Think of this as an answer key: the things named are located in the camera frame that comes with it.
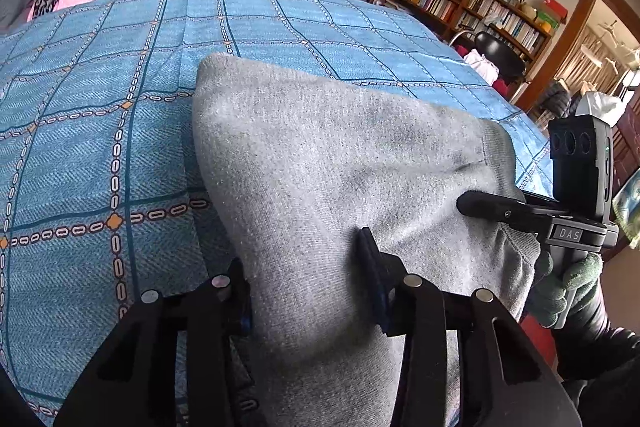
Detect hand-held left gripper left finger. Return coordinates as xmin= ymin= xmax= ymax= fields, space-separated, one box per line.
xmin=52 ymin=258 xmax=252 ymax=427

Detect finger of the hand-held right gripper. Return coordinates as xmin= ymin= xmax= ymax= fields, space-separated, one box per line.
xmin=455 ymin=189 xmax=555 ymax=234

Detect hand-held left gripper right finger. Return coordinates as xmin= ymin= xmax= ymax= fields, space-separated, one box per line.
xmin=356 ymin=228 xmax=582 ymax=427

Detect grey pants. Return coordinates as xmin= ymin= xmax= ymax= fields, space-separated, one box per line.
xmin=191 ymin=53 xmax=544 ymax=427

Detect person's right forearm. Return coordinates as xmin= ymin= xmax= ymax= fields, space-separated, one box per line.
xmin=557 ymin=291 xmax=640 ymax=427

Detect person's right hand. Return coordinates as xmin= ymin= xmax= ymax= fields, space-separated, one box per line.
xmin=526 ymin=249 xmax=604 ymax=329

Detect colourful printed cloth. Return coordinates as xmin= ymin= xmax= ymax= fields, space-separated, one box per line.
xmin=612 ymin=166 xmax=640 ymax=250

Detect white plastic bag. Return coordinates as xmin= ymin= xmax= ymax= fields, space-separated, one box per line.
xmin=575 ymin=90 xmax=629 ymax=126

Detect black jacket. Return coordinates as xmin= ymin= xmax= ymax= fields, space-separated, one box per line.
xmin=541 ymin=78 xmax=577 ymax=121

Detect pale pink garment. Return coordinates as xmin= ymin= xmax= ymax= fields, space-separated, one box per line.
xmin=462 ymin=49 xmax=502 ymax=84

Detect black office chair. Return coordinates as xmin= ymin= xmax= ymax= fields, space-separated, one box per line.
xmin=450 ymin=30 xmax=528 ymax=84

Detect red box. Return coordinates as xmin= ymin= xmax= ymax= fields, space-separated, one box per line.
xmin=542 ymin=0 xmax=569 ymax=26

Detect wooden bookshelf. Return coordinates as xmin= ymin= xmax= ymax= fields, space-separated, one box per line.
xmin=389 ymin=0 xmax=557 ymax=64

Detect wide wooden doorway frame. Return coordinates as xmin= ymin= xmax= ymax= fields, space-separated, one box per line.
xmin=514 ymin=0 xmax=640 ymax=114

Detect blue chain-patterned bedspread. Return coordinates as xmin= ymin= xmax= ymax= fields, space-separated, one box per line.
xmin=0 ymin=0 xmax=557 ymax=427

